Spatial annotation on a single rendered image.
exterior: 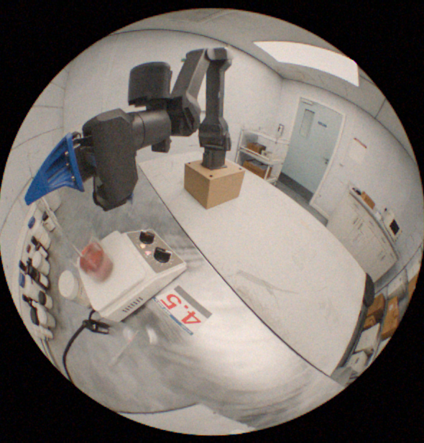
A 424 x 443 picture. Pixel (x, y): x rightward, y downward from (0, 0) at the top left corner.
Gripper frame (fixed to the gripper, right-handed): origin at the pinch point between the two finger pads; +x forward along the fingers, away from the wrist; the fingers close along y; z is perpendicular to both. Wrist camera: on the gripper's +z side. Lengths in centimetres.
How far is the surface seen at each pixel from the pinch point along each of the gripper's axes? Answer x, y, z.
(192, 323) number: -2.1, -15.8, 23.0
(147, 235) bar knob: -11.4, 0.2, 19.7
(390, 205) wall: -200, -260, -8
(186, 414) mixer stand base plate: 20.2, -25.8, 24.7
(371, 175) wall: -230, -197, -18
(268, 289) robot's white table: -15.9, -27.0, 25.9
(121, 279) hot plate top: -1.1, -3.8, 17.0
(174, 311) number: -2.6, -12.2, 22.8
